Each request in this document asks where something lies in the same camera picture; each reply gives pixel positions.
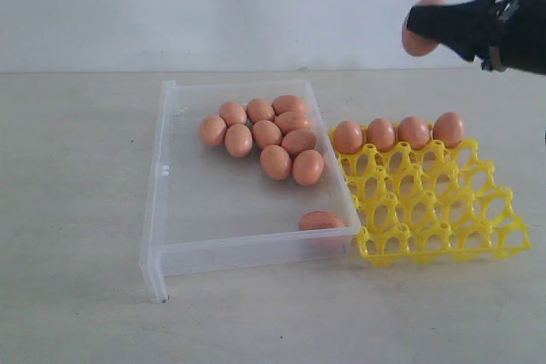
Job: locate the brown egg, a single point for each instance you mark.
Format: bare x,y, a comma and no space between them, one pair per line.
382,134
348,137
276,162
415,131
450,129
288,103
232,112
414,44
318,220
260,109
308,167
212,130

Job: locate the brown egg second row middle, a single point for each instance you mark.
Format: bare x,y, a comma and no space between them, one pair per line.
266,133

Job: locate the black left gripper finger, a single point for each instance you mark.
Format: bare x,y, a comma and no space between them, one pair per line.
464,28

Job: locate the brown egg second row left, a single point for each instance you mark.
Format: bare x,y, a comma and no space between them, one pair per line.
238,140

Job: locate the yellow plastic egg tray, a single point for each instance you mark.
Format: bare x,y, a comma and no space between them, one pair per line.
430,203

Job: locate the brown egg second row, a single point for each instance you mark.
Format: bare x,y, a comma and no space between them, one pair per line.
238,140
292,120
266,133

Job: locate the clear plastic tray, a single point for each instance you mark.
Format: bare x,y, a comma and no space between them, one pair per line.
208,211

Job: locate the brown egg third row right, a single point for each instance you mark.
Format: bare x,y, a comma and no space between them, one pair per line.
298,141

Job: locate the brown egg second row right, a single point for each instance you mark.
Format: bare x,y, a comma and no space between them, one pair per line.
292,120

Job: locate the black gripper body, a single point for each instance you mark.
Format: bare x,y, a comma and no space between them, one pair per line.
518,37

